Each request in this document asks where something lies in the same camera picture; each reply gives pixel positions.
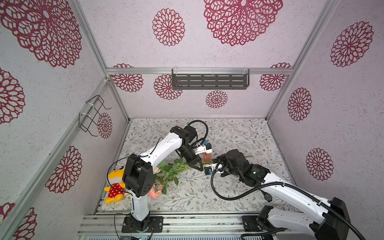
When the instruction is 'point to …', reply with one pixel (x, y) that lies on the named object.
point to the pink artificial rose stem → (155, 192)
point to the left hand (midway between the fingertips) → (199, 169)
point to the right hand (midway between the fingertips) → (214, 155)
